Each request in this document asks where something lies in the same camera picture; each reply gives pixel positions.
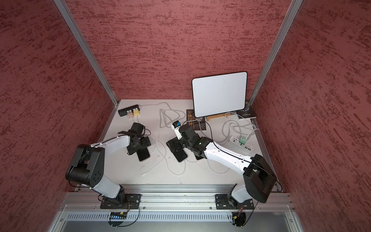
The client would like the pink charger plug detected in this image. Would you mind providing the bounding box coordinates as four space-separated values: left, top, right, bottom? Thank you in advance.
127 112 134 119

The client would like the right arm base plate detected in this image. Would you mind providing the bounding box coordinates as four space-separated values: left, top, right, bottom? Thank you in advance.
214 194 254 210

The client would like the small black booklet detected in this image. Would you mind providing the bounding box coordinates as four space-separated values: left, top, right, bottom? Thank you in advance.
236 107 257 119

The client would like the phone white cable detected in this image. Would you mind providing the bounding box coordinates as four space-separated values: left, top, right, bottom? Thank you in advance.
206 158 231 175
131 117 169 177
139 115 189 177

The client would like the aluminium front rail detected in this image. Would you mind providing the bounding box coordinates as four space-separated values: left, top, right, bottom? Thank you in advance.
58 184 295 212

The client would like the phone green case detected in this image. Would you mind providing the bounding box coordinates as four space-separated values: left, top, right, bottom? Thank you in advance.
173 149 188 162

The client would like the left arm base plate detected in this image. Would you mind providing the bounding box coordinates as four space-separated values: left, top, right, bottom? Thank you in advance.
100 193 142 211

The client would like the white power strip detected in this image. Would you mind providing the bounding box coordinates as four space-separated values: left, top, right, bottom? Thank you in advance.
228 135 253 156

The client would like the black book gold lettering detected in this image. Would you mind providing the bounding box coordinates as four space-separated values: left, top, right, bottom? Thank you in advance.
186 109 206 131

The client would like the thick white power cord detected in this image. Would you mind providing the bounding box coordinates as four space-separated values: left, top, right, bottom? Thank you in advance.
139 102 201 129

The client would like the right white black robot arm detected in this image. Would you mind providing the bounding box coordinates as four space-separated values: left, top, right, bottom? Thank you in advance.
166 121 277 209

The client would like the green charger plug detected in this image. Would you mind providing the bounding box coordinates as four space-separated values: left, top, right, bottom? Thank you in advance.
239 136 248 145

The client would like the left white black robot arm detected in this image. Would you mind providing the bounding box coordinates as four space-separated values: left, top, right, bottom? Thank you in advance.
65 122 151 211

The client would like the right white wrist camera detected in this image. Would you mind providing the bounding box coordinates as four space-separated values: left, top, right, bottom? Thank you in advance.
171 120 182 140

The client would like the white light panel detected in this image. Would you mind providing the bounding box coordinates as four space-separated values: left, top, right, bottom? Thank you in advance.
191 72 248 118

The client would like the wooden panel stand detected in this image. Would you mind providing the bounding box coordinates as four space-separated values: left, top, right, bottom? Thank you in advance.
206 112 231 122

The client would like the black power strip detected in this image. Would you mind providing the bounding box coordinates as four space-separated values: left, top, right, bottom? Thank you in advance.
118 104 140 117

